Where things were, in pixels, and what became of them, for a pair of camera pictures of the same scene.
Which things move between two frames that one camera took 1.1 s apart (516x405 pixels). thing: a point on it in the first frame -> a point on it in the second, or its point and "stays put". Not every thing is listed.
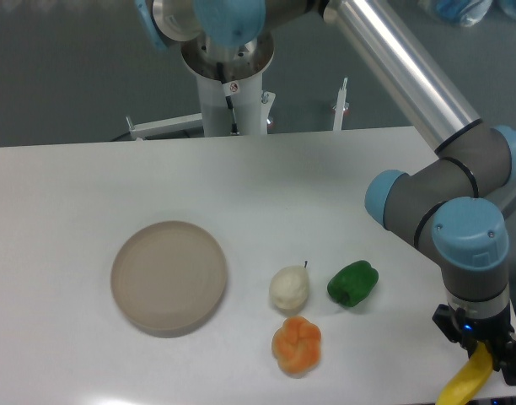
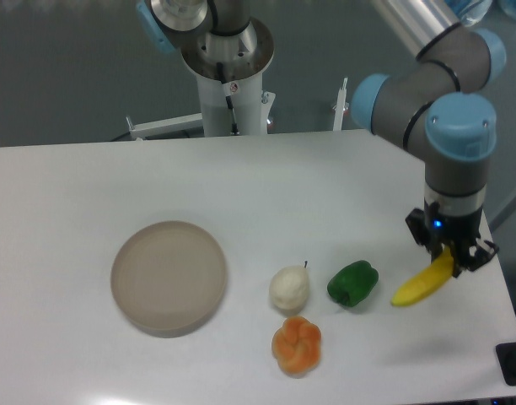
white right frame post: (338, 114) stays put
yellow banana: (470, 378) -> (431, 280)
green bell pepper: (352, 283) stays put
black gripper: (467, 332) -> (456, 232)
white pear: (289, 287) stays put
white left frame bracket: (165, 127) stays put
